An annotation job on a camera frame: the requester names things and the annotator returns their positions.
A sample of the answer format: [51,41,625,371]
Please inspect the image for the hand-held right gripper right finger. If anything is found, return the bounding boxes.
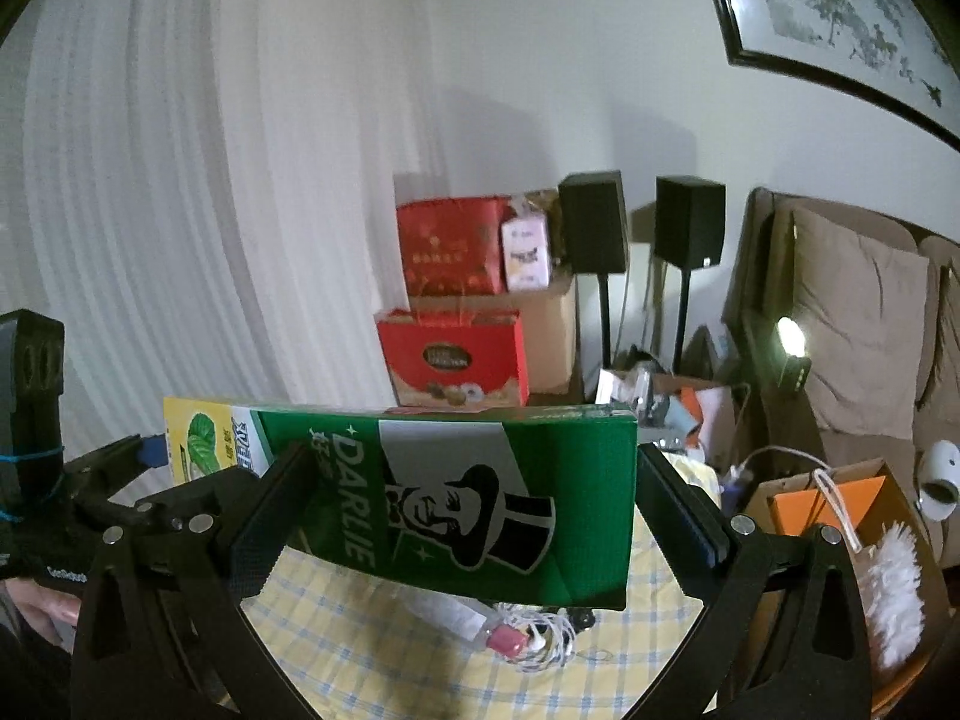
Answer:
[637,444,876,720]

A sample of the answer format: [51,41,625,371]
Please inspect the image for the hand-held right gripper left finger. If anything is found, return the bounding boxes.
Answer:
[71,444,320,720]

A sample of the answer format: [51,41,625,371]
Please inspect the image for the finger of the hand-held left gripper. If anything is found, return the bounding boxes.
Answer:
[64,433,167,501]
[81,471,257,535]

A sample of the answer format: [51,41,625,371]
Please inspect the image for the orange-lined cardboard box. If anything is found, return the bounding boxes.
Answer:
[746,459,952,707]

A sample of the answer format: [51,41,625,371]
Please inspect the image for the green toothpaste box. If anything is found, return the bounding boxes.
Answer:
[163,397,640,612]

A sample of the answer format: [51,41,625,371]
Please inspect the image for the white earphones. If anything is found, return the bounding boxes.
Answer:
[495,604,595,670]

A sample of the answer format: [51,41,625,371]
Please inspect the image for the white feather duster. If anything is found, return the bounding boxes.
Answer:
[814,469,926,670]

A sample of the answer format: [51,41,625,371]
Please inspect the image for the person's left hand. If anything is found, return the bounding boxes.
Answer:
[13,586,81,644]

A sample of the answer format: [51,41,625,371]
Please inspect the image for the yellow plaid tablecloth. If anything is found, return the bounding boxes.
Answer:
[240,457,752,720]

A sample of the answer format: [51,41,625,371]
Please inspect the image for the brown sofa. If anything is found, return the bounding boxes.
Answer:
[724,187,960,482]

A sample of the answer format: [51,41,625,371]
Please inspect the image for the black speaker stand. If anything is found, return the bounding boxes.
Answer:
[671,266,692,376]
[595,274,614,370]

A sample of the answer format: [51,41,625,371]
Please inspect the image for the lit flashlight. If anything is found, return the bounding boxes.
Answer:
[772,315,812,391]

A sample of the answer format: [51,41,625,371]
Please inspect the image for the pink-capped clear bottle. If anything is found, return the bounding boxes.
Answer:
[442,600,530,663]

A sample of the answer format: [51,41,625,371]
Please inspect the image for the brown cardboard box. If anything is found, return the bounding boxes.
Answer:
[409,274,584,404]

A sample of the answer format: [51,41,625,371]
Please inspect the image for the white curtain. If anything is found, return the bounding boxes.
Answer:
[0,0,421,466]

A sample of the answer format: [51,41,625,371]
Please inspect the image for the red chocolate gift bag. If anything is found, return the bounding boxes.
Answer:
[376,307,530,411]

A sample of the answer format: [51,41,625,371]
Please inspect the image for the large brown sofa cushion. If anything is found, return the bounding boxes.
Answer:
[791,206,938,441]

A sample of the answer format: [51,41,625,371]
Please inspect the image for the white dome lamp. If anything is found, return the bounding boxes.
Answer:
[916,439,960,520]

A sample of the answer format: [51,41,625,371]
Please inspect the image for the black bookshelf speaker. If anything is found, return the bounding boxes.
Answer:
[655,176,727,269]
[559,171,629,275]

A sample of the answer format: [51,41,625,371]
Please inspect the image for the white tissue pack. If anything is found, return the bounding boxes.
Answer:
[501,211,556,292]

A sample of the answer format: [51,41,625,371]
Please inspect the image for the red gift box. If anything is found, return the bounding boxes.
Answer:
[396,196,515,299]

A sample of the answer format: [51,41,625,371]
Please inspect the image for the framed ink painting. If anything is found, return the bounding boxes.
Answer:
[694,0,960,149]

